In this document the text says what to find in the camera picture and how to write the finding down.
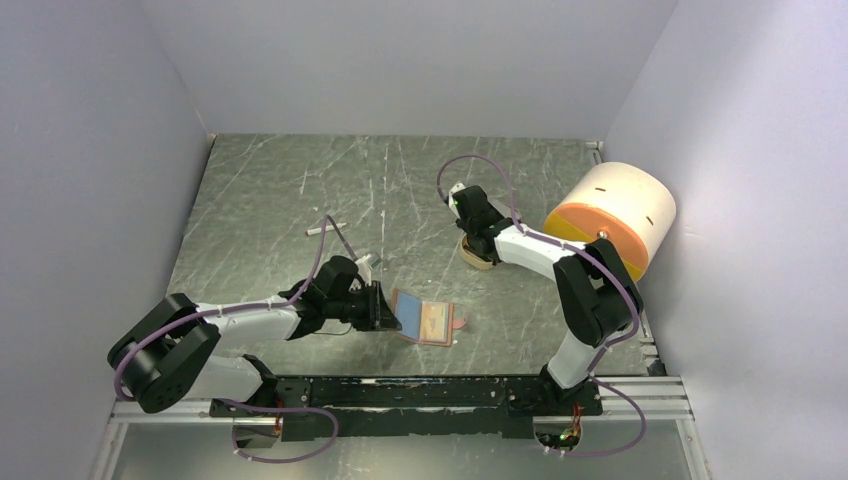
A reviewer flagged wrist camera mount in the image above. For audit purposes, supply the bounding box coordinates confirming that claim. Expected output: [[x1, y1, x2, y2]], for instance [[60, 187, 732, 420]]
[[355, 253, 381, 285], [447, 182, 466, 219]]

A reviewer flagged wooden tray with cards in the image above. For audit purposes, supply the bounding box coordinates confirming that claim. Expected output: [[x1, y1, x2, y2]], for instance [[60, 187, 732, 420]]
[[459, 236, 495, 271]]

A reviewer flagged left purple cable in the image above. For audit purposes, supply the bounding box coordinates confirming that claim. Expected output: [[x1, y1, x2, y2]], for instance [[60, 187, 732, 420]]
[[113, 215, 340, 464]]

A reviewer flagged white pen stick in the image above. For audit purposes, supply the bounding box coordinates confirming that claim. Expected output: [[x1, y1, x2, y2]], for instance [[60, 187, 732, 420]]
[[304, 222, 347, 237]]

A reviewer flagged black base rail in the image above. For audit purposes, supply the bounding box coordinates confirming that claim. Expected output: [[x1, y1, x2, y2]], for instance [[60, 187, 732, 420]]
[[209, 374, 603, 441]]

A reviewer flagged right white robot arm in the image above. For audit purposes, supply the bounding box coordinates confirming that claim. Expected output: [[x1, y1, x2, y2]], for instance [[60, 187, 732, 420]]
[[444, 183, 643, 414]]

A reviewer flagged brown leather card holder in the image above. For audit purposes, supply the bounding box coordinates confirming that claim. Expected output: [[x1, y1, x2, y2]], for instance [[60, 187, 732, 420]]
[[390, 289, 468, 347]]

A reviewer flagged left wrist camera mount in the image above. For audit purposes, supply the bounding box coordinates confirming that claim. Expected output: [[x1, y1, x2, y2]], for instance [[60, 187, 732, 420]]
[[355, 253, 381, 285]]

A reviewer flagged white orange yellow cylinder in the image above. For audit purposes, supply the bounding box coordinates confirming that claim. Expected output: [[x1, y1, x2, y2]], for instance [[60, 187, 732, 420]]
[[543, 162, 677, 282]]

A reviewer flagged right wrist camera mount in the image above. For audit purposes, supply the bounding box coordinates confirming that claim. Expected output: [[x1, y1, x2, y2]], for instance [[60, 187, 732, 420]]
[[447, 182, 466, 219]]

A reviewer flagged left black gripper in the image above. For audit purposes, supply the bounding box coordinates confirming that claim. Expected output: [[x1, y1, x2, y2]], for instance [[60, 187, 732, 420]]
[[326, 280, 402, 332]]

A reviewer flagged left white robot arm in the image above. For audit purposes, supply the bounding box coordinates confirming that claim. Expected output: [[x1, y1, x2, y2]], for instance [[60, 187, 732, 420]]
[[107, 256, 402, 416]]

